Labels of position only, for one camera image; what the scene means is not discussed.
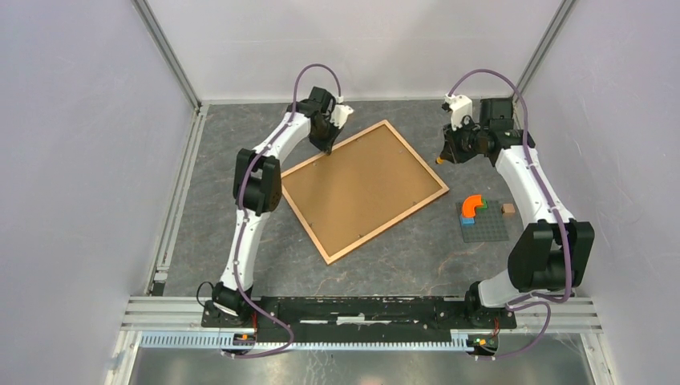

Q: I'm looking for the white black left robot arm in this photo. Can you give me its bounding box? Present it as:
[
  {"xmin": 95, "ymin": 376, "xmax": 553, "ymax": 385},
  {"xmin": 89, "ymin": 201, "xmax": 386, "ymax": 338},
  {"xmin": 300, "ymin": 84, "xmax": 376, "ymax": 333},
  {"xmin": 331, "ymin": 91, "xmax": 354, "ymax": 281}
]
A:
[{"xmin": 211, "ymin": 87, "xmax": 353, "ymax": 327}]

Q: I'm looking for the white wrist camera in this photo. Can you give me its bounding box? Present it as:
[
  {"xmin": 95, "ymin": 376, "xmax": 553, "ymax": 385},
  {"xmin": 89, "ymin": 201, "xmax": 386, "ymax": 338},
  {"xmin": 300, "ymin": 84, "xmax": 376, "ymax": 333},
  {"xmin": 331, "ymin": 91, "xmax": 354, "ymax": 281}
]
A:
[
  {"xmin": 442, "ymin": 95, "xmax": 473, "ymax": 131},
  {"xmin": 330, "ymin": 96, "xmax": 354, "ymax": 129}
]

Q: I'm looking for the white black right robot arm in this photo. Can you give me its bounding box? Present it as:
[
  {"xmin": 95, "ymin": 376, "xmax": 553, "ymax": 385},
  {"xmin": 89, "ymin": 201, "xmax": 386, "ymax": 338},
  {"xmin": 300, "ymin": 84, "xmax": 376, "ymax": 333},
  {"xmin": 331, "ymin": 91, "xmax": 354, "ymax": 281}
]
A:
[{"xmin": 438, "ymin": 95, "xmax": 595, "ymax": 327}]

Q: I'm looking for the orange curved brick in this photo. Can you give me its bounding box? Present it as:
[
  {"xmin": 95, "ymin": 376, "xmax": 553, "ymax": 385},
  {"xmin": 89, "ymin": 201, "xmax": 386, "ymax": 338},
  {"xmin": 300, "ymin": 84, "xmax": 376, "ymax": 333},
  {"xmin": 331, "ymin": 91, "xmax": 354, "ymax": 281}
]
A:
[{"xmin": 461, "ymin": 194, "xmax": 484, "ymax": 218}]

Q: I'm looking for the aluminium rail frame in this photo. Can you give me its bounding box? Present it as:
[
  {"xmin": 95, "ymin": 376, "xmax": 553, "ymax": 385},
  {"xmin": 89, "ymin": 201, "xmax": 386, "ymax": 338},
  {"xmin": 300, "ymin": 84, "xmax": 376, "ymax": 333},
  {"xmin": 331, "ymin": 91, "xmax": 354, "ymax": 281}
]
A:
[{"xmin": 106, "ymin": 100, "xmax": 613, "ymax": 384}]

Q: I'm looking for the small wooden letter block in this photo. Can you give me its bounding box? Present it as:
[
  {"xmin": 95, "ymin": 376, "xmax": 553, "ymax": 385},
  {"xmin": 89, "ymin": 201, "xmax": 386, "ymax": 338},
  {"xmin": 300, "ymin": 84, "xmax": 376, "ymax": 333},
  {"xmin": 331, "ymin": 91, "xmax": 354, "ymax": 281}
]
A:
[{"xmin": 501, "ymin": 203, "xmax": 516, "ymax": 216}]

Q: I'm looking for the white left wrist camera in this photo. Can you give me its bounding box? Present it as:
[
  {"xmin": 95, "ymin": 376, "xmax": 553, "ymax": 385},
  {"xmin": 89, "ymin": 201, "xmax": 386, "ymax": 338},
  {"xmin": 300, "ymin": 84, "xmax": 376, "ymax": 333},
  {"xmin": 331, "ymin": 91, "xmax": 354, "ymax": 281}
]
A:
[{"xmin": 330, "ymin": 96, "xmax": 354, "ymax": 129}]

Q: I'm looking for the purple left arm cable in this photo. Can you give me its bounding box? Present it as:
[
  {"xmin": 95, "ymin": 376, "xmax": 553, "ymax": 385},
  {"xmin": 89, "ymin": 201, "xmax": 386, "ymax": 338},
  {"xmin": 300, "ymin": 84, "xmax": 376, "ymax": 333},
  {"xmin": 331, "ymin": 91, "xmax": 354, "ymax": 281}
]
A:
[{"xmin": 223, "ymin": 63, "xmax": 344, "ymax": 360}]

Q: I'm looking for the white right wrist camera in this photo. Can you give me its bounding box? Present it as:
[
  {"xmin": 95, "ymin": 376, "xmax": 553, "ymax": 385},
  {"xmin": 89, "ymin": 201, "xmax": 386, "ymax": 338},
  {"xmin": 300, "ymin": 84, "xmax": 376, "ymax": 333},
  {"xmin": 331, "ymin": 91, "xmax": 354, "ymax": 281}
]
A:
[{"xmin": 442, "ymin": 95, "xmax": 473, "ymax": 131}]

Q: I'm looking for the grey studded baseplate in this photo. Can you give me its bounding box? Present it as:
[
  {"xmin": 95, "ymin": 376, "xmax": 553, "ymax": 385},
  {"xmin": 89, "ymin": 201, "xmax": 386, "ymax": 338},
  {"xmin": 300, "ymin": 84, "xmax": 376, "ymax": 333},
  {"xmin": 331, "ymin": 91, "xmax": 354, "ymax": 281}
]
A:
[{"xmin": 459, "ymin": 201, "xmax": 509, "ymax": 243}]

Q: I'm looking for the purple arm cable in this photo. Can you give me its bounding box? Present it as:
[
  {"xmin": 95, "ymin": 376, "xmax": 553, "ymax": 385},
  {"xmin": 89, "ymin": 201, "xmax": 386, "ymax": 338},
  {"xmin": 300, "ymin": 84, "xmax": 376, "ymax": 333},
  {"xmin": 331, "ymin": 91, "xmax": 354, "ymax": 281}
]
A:
[
  {"xmin": 446, "ymin": 69, "xmax": 575, "ymax": 363},
  {"xmin": 223, "ymin": 63, "xmax": 344, "ymax": 360}
]

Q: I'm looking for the green toy brick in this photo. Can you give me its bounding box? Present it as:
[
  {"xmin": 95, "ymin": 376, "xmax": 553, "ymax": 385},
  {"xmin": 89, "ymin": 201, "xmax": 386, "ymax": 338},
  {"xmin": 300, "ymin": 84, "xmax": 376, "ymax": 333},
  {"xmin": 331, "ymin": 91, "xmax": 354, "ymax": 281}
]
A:
[{"xmin": 476, "ymin": 200, "xmax": 488, "ymax": 213}]

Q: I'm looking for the wooden picture frame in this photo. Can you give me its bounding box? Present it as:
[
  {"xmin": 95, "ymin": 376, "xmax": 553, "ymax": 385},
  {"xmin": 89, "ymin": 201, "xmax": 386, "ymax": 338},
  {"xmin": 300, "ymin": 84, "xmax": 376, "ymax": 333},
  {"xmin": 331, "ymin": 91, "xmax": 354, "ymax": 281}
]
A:
[{"xmin": 281, "ymin": 120, "xmax": 449, "ymax": 265}]

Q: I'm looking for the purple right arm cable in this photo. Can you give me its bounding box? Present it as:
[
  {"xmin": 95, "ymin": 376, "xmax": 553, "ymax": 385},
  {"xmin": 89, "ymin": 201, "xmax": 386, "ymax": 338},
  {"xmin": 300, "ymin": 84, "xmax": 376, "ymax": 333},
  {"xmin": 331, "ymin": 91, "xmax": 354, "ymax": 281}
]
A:
[{"xmin": 446, "ymin": 69, "xmax": 575, "ymax": 363}]

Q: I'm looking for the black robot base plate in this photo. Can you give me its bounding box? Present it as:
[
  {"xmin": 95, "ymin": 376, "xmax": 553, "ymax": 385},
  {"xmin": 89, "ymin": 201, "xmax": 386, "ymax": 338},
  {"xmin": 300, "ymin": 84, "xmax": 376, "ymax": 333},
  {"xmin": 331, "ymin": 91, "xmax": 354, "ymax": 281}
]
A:
[{"xmin": 201, "ymin": 296, "xmax": 517, "ymax": 344}]

